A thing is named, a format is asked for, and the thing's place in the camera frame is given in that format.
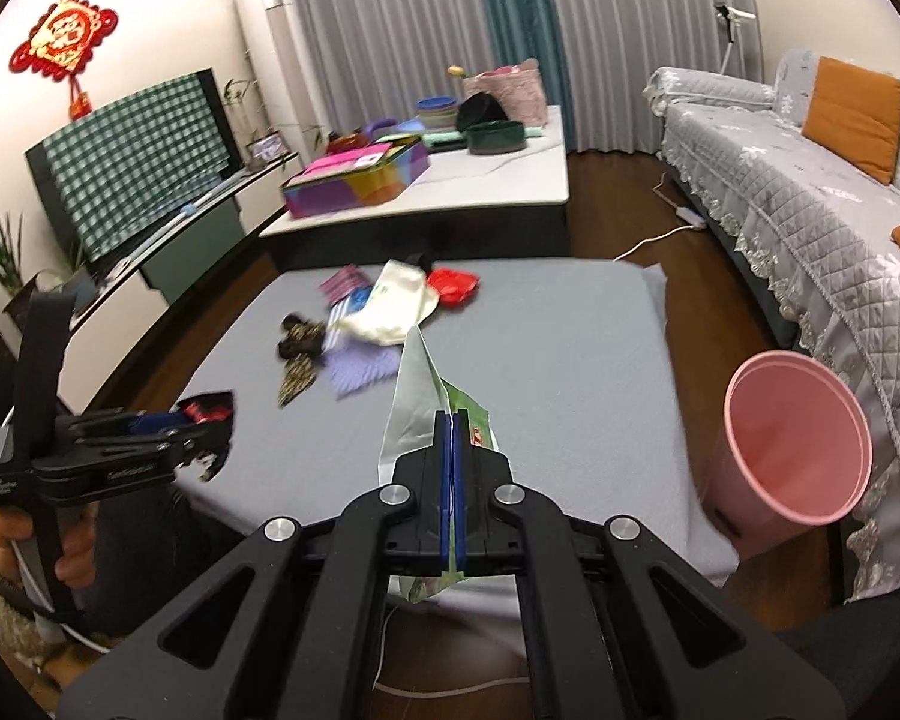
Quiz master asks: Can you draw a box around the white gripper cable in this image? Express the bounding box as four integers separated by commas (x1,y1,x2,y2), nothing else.
373,591,532,695
11,536,121,653

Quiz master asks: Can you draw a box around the pink plastic bin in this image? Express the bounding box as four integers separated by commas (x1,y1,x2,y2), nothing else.
701,350,874,560

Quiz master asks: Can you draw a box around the silver green snack bag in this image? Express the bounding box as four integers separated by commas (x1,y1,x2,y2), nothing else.
375,324,512,605

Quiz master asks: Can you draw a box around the purple foam net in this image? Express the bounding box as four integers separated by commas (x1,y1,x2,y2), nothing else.
321,343,400,398

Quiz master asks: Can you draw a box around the cream plastic bag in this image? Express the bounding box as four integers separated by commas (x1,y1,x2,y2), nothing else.
335,259,442,347

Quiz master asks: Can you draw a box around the teal curtain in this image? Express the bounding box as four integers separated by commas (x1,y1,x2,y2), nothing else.
467,0,578,152

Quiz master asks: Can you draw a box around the white power strip cable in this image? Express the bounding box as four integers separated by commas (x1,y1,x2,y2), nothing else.
613,171,710,263

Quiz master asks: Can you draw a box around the pink lace basket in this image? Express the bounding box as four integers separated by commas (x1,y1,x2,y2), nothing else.
462,58,549,128

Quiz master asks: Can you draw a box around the stack of blue bowls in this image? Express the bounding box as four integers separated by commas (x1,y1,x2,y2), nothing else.
414,95,463,133

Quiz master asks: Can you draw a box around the black snack wrapper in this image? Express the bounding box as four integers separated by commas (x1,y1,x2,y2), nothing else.
174,390,238,482

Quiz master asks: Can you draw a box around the television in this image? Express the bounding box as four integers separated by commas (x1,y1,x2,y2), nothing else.
24,67,245,284

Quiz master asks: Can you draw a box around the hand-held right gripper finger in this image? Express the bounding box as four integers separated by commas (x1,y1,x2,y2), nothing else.
58,411,455,720
454,411,846,720

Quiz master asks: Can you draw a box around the grey quilted sofa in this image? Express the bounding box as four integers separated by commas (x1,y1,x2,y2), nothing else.
642,48,900,602

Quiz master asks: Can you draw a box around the grey curtain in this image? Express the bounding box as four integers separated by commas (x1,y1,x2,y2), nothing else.
534,0,763,155
258,0,497,158

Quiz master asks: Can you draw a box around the bamboo plant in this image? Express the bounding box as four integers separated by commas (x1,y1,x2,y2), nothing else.
220,75,262,166

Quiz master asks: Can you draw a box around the pink wrapper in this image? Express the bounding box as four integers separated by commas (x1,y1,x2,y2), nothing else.
319,264,369,307

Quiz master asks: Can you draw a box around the person's left hand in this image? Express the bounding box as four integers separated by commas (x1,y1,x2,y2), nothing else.
0,499,100,590

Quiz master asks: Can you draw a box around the dark brown wrapper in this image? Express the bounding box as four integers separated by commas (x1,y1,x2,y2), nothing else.
275,313,329,361

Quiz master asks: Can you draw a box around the black bowl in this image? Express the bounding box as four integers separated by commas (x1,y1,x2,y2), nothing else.
455,91,510,133

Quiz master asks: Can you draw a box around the red knot wall ornament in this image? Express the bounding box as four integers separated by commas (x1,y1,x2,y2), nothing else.
8,0,120,122

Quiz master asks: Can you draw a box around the dark green bowl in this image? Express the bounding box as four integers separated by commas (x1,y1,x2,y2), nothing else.
466,120,528,157

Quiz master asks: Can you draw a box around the grey table cloth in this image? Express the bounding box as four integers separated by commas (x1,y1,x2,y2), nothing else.
169,259,742,620

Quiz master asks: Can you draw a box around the white marble coffee table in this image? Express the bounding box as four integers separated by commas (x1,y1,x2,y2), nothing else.
259,103,572,271

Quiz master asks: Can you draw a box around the white stand with clip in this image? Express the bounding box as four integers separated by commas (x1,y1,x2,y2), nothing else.
714,1,758,80

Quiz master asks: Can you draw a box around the person's left forearm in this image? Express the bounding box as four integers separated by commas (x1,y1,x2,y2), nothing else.
0,525,61,695

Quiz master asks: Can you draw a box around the television cabinet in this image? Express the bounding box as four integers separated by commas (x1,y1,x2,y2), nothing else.
13,152,302,422

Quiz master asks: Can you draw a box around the leopard patterned wrapper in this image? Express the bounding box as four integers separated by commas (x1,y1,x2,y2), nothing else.
277,355,325,408

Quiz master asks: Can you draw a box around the iridescent gift box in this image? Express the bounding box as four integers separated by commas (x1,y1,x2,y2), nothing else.
280,139,431,221

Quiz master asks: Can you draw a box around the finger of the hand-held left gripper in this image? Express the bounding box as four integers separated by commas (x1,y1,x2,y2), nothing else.
67,431,232,487
67,409,190,442

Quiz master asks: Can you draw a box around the green checkered cloth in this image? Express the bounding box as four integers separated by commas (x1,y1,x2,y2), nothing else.
45,70,231,261

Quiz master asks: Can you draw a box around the red wrapper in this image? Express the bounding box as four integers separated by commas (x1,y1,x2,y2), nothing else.
426,267,482,308

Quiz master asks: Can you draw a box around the photo frame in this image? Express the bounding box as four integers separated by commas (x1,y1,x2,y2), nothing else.
243,133,289,170

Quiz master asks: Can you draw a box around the white standing air conditioner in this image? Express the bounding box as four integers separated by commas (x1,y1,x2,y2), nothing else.
233,0,328,160

